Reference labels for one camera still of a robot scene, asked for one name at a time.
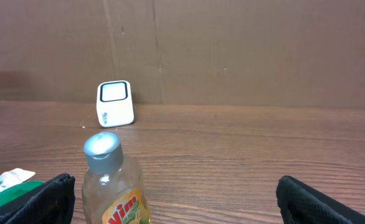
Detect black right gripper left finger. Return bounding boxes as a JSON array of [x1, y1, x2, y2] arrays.
[[0, 174, 75, 224]]

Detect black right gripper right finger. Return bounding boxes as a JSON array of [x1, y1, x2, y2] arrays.
[[276, 175, 365, 224]]

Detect green lid white jar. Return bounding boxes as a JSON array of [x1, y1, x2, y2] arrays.
[[0, 181, 44, 207]]

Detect green Kleenex tissue pack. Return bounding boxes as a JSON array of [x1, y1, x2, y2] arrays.
[[0, 168, 36, 193]]

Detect yellow Vim dish soap bottle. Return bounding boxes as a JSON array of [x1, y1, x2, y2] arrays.
[[82, 132, 152, 224]]

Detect white barcode scanner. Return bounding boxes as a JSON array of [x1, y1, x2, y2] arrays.
[[96, 80, 135, 128]]

